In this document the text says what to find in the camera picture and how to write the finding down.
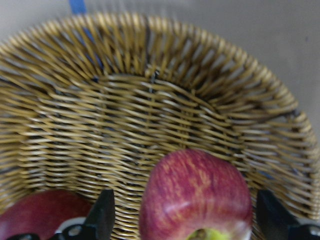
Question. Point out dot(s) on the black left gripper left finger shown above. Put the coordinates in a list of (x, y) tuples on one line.
[(99, 223)]

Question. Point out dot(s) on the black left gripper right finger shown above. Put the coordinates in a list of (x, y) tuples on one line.
[(277, 223)]

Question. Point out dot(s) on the round wicker basket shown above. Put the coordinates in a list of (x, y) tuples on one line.
[(94, 101)]

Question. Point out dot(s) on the dark red apple in basket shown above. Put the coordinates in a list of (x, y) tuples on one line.
[(42, 213)]

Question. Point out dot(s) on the red yellow apple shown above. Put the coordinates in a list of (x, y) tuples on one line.
[(192, 195)]

